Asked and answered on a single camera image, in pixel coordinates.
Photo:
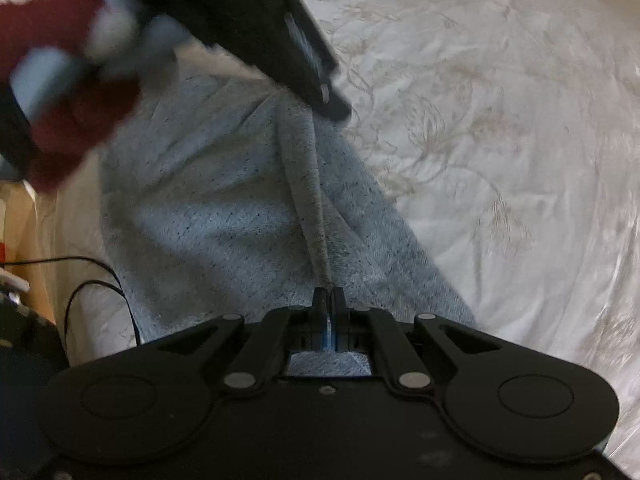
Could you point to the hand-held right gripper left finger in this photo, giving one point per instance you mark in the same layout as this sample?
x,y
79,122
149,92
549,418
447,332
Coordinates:
x,y
320,310

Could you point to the person's left forearm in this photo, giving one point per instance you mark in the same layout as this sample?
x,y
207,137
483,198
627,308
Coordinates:
x,y
75,130

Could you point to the person's left hand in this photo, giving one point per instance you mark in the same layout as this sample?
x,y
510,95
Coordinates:
x,y
117,15

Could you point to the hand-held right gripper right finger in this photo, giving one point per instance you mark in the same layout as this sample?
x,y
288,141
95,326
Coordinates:
x,y
339,310

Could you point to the grey pants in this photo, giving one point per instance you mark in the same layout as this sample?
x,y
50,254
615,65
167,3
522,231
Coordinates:
x,y
210,200

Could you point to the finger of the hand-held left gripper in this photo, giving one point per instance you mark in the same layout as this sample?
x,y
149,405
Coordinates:
x,y
325,87

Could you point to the cream bedspread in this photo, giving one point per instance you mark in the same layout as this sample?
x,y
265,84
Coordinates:
x,y
475,110

